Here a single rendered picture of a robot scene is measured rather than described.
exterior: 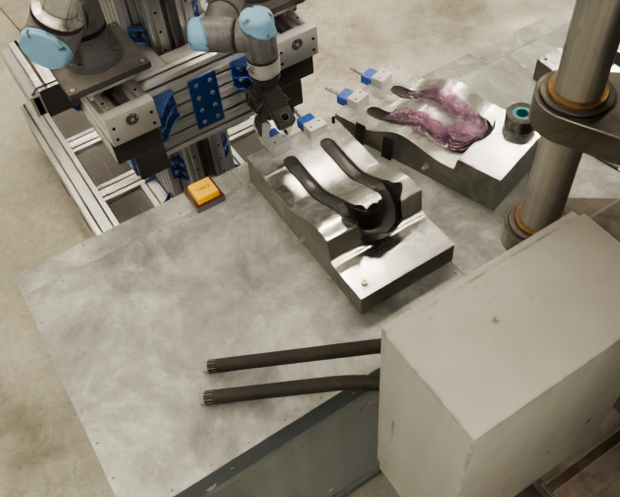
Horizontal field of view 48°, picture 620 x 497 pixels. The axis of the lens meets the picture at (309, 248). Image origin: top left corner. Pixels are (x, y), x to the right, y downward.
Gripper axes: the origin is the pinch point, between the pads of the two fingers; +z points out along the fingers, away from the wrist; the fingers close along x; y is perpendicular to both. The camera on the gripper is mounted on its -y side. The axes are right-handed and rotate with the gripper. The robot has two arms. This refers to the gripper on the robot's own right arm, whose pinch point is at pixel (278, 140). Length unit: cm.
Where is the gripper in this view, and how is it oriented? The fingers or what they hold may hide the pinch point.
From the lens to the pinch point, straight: 178.5
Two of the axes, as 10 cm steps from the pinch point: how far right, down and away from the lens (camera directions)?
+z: 0.7, 6.1, 7.9
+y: -5.4, -6.4, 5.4
